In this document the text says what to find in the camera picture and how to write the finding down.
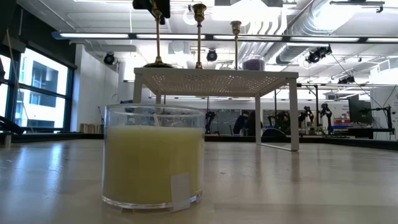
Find purple candle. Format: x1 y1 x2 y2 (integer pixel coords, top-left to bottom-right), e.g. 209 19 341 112
241 55 266 72

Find person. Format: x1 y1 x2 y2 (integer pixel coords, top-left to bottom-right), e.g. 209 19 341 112
248 110 264 137
233 110 250 136

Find black computer monitor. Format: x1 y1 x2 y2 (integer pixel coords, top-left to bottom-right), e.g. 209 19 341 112
348 94 373 124

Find yellow candle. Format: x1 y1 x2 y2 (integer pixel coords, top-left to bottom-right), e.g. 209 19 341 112
101 103 206 214

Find black hanging ceiling cameras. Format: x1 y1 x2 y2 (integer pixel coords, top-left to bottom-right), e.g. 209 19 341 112
305 45 333 65

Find brass candlestick holder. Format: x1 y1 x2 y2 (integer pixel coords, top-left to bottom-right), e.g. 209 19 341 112
230 21 243 70
192 2 207 70
142 0 174 68

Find black aluminium table frame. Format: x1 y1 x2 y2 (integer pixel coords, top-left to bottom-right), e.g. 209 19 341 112
0 114 398 152

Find large dark-framed window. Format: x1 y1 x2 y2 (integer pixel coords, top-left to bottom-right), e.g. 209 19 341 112
0 46 75 133

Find white ring lamp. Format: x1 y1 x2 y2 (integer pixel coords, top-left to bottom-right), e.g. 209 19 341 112
182 7 200 26

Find white perforated metal shelf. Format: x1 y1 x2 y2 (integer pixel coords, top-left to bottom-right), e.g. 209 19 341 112
133 67 300 152

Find silver ventilation duct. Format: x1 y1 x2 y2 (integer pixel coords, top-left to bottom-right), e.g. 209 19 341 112
242 0 346 68

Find long linear ceiling light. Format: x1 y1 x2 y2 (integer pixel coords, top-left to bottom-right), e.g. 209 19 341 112
52 30 398 44

